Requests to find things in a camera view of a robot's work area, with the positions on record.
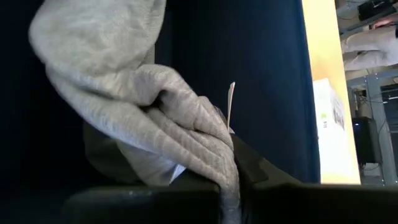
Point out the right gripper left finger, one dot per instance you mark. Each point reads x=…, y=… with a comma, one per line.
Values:
x=140, y=207

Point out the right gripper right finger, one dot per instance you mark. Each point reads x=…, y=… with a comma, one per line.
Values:
x=311, y=205

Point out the grey garment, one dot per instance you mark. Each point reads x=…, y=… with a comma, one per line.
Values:
x=109, y=46

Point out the navy white-striped fabric bin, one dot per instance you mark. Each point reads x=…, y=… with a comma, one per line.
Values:
x=264, y=77

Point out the grey metal rack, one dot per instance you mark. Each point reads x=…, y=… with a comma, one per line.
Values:
x=376, y=102

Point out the white printed cardboard box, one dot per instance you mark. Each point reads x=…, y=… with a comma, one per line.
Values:
x=329, y=109

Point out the black computer tower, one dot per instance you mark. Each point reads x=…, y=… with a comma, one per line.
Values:
x=367, y=140

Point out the light wooden desk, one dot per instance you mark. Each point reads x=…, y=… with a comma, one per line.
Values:
x=323, y=46

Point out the person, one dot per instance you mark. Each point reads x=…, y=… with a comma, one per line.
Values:
x=367, y=46

